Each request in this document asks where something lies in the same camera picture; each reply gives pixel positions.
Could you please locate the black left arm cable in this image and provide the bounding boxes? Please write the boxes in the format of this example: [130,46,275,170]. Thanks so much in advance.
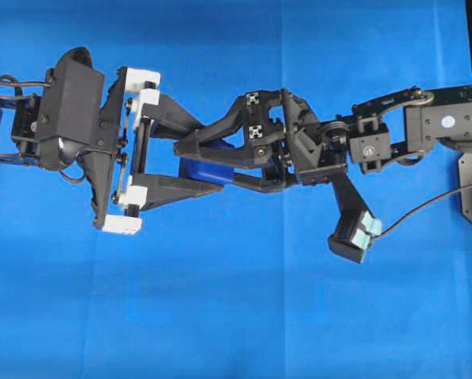
[0,74,55,99]

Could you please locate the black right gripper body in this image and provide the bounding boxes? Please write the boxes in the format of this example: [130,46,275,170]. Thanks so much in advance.
[263,89,348,186]

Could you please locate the blue table cloth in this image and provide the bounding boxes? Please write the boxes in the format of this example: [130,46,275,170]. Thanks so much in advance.
[0,1,472,378]

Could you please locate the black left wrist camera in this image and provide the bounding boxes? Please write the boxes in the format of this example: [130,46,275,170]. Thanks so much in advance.
[35,47,114,171]

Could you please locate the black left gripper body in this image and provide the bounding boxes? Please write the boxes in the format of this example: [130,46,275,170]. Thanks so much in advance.
[80,66,161,235]

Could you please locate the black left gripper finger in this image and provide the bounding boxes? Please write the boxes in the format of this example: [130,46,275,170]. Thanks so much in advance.
[142,94,204,139]
[129,174,223,212]

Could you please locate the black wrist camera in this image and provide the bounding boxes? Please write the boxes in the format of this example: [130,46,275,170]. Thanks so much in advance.
[328,173,383,264]
[35,47,114,171]

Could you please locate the blue block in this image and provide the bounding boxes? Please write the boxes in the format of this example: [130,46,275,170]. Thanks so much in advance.
[178,158,234,186]

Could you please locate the black camera cable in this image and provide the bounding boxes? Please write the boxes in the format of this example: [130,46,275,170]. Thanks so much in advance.
[373,182,472,239]

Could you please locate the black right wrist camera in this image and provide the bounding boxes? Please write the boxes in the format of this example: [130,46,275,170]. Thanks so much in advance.
[328,173,383,264]

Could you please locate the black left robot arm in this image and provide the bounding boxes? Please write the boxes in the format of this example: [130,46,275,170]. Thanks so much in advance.
[0,55,234,235]

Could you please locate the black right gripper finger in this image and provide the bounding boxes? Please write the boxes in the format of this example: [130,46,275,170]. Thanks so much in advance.
[174,96,275,167]
[231,169,298,193]

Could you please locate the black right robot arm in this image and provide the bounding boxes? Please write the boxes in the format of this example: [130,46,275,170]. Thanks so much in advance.
[174,85,472,193]

